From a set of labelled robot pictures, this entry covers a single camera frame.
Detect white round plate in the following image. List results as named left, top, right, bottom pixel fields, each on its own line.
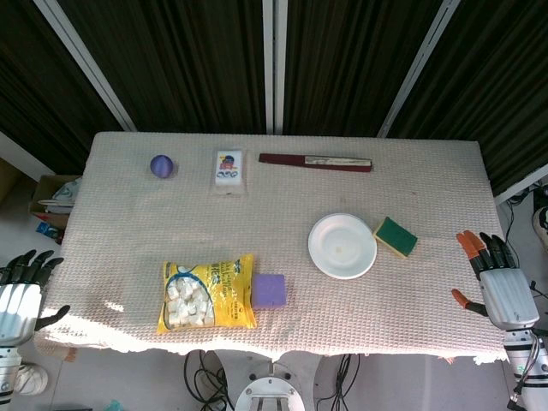
left=307, top=212, right=378, bottom=281

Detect purple ball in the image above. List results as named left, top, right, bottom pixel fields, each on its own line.
left=149, top=154, right=176, bottom=179

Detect white window frame post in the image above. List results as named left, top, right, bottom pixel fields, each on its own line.
left=261, top=0, right=287, bottom=134
left=33, top=0, right=137, bottom=132
left=376, top=0, right=462, bottom=138

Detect white round robot torso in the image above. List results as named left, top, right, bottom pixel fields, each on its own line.
left=234, top=375, right=306, bottom=411

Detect green yellow sponge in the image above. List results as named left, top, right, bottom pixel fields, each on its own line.
left=372, top=216, right=419, bottom=260

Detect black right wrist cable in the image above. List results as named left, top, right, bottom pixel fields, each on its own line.
left=507, top=337, right=547, bottom=410

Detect blue packet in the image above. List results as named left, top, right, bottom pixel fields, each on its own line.
left=36, top=221, right=64, bottom=241

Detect yellow marshmallow bag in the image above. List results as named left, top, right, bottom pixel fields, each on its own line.
left=156, top=253, right=259, bottom=335

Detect black floor cable bundle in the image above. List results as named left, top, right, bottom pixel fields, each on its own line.
left=183, top=350, right=235, bottom=411
left=504, top=186, right=548, bottom=301
left=316, top=353, right=363, bottom=411

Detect white black shoe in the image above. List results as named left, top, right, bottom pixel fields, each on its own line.
left=532, top=206, right=548, bottom=245

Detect purple foam block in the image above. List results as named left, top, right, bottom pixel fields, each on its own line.
left=252, top=273, right=287, bottom=310

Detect silver orange-tipped right robot hand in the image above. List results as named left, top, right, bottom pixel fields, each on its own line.
left=451, top=229, right=541, bottom=331

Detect pink waffle tablecloth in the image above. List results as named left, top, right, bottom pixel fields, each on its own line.
left=33, top=131, right=524, bottom=365

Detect dark red folded fan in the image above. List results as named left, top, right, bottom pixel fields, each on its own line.
left=258, top=152, right=374, bottom=174

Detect white tissue packet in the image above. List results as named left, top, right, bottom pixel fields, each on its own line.
left=210, top=148, right=250, bottom=198

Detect brown cardboard box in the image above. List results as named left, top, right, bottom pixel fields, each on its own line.
left=28, top=174, right=82, bottom=228

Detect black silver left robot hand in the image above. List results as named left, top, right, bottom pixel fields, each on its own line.
left=0, top=249, right=71, bottom=347

